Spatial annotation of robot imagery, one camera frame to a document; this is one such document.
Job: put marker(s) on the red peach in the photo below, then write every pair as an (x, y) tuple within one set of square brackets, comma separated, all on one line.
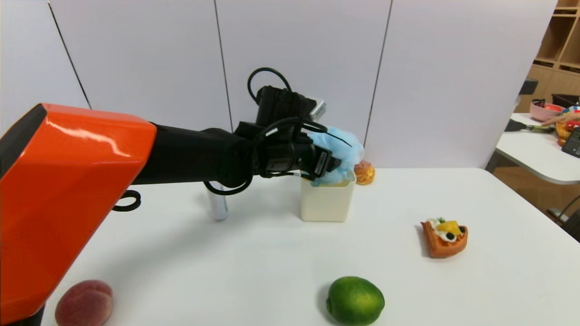
[(85, 304)]

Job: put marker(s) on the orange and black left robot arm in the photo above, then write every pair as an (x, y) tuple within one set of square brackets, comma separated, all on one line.
[(68, 190)]

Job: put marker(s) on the white side table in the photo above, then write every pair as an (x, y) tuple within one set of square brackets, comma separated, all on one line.
[(534, 154)]

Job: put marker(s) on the light blue mesh bath loofah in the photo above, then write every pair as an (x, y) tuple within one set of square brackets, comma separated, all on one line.
[(346, 156)]

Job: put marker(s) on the waffle slice with fruit topping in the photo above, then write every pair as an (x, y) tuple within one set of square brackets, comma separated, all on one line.
[(442, 242)]

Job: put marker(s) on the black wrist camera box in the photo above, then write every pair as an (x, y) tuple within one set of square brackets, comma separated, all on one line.
[(285, 105)]

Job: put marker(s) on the golden cream puff pastry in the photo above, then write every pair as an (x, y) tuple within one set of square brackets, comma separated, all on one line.
[(365, 173)]

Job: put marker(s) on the colourful striped ball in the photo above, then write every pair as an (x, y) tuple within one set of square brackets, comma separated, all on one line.
[(573, 109)]

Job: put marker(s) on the dark grey bracket box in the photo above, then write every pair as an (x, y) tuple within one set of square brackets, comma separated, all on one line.
[(528, 86)]

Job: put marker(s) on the white cylindrical bottle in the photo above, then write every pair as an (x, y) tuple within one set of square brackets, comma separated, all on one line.
[(218, 206)]

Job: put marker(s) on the wooden shelf unit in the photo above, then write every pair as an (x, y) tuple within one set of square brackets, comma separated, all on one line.
[(559, 50)]

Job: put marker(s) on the person's bare hand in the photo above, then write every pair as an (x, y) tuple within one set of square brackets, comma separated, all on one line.
[(562, 119)]

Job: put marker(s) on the black and green tool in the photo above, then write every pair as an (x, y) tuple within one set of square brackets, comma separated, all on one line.
[(525, 127)]

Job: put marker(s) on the pink bowl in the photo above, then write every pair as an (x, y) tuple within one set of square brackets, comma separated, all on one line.
[(543, 112)]

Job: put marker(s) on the green lime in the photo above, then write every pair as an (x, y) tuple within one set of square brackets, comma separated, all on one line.
[(355, 301)]

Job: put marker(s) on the orange yellow toy food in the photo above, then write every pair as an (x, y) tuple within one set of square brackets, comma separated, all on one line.
[(563, 133)]

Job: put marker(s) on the black keypad device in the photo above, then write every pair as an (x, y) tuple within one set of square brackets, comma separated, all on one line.
[(573, 144)]

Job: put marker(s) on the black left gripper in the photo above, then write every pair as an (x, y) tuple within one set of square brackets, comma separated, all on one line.
[(324, 163)]

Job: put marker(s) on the white square box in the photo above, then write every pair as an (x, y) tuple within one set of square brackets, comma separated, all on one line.
[(327, 203)]

